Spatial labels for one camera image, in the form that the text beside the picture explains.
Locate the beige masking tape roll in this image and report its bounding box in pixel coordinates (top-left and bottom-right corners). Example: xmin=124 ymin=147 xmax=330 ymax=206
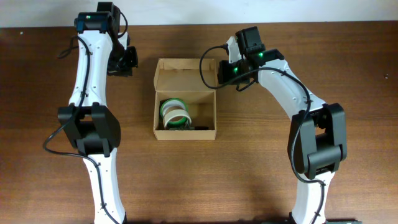
xmin=163 ymin=109 xmax=192 ymax=128

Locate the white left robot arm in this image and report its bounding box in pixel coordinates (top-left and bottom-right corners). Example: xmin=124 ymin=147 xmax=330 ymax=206
xmin=58 ymin=2 xmax=138 ymax=223

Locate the black marker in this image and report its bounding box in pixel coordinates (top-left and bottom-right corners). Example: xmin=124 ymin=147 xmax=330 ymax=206
xmin=194 ymin=126 xmax=209 ymax=130

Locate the brown cardboard box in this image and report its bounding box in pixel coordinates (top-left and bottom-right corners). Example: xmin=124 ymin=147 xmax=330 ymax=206
xmin=153 ymin=58 xmax=217 ymax=141

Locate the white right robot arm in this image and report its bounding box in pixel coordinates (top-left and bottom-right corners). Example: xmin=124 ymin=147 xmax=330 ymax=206
xmin=218 ymin=27 xmax=347 ymax=223

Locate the green tape roll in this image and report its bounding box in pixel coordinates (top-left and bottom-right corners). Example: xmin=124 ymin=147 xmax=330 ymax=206
xmin=160 ymin=98 xmax=187 ymax=118

